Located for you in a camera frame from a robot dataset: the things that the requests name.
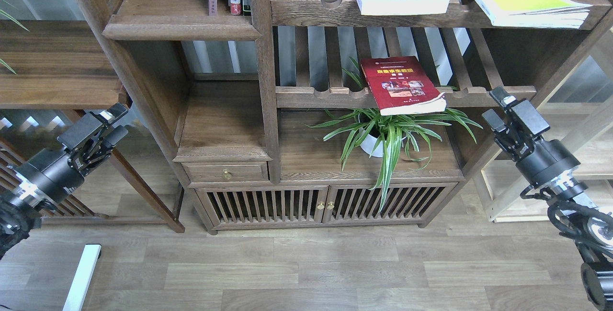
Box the dark wooden side table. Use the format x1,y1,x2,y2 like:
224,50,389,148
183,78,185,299
1,20,185,233

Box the light wooden shelf rack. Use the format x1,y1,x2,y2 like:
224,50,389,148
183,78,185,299
472,28,613,223

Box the white metal post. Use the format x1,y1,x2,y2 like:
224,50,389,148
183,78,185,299
63,243,102,311

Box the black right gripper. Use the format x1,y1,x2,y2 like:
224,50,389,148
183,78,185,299
482,86,580,187

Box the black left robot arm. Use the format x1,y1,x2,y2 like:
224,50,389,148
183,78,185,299
0,103,128,254

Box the dark wooden bookshelf cabinet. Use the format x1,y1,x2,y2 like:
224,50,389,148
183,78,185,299
76,0,612,234

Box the green plant leaves at left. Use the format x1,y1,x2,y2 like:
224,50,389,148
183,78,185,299
0,0,30,75

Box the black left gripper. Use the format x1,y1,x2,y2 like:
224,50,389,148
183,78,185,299
12,102,129,205

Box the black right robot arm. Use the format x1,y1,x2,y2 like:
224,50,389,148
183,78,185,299
482,86,613,311

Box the red cover book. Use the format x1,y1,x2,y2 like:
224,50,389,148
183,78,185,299
360,56,447,116

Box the green spider plant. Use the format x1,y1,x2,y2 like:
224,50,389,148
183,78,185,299
316,59,481,207

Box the brass drawer knob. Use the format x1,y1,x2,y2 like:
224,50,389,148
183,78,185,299
222,169,232,180

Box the white plant pot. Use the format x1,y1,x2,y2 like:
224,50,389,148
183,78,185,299
358,113,407,158

